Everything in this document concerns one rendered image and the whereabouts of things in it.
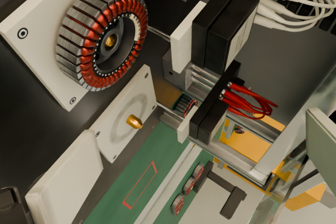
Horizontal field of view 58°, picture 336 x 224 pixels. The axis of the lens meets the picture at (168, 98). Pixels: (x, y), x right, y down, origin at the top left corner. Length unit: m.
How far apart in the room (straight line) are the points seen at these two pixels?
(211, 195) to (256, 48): 5.13
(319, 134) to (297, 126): 0.28
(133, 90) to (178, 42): 0.22
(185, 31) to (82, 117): 0.22
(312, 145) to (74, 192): 0.13
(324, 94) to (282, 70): 0.27
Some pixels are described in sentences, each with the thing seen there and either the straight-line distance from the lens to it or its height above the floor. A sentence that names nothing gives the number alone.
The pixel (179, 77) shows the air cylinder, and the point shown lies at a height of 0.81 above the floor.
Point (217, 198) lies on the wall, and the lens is 5.67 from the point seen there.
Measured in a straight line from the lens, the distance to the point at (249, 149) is 3.99.
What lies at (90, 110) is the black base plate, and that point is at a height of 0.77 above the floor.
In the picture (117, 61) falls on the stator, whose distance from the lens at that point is 0.36.
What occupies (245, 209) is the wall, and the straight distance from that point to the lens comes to 5.71.
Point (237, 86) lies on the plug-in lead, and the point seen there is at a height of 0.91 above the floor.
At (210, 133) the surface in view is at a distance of 0.50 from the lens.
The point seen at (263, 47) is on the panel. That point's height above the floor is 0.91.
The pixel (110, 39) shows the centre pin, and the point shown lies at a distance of 0.33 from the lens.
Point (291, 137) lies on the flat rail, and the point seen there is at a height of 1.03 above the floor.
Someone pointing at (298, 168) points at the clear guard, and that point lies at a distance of 0.51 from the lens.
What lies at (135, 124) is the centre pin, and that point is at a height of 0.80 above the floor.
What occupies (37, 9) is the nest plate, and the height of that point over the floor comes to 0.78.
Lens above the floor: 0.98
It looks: 17 degrees down
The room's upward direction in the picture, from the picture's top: 121 degrees clockwise
